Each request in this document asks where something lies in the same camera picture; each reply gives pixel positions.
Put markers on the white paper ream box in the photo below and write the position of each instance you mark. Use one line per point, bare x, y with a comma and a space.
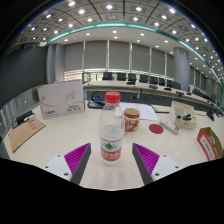
61, 100

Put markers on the brown paper envelope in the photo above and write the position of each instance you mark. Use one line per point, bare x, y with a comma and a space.
25, 133

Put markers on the white remote control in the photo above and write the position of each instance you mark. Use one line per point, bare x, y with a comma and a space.
169, 126

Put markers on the open brown cardboard box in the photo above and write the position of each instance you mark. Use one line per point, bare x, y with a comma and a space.
210, 143

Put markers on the group of ceiling lights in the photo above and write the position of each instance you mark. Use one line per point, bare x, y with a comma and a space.
109, 6

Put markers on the white printed paper sheet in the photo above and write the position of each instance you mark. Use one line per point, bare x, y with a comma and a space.
143, 111

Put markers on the black bag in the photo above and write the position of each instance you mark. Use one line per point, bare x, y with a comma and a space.
95, 101

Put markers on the clear red-capped water bottle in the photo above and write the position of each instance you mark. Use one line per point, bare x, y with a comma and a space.
111, 140

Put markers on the black power strip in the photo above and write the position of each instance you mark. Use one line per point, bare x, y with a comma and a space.
210, 115

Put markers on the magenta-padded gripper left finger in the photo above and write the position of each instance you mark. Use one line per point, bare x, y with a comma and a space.
77, 157

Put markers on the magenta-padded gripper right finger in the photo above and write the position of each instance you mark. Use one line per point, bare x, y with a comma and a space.
146, 157

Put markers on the small white cardboard box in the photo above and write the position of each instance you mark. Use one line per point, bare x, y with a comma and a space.
185, 108

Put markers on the black clip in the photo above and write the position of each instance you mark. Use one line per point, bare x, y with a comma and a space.
185, 117

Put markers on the small black monitor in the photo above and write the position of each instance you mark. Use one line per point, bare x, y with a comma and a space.
86, 77

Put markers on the long curved conference desk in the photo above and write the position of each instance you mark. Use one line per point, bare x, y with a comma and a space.
146, 95

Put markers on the row of black office chairs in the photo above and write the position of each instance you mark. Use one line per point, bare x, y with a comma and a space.
145, 78

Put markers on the red floral ceramic mug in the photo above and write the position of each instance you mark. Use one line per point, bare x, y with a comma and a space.
132, 121

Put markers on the flat round red coaster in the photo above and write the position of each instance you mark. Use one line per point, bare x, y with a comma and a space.
156, 129

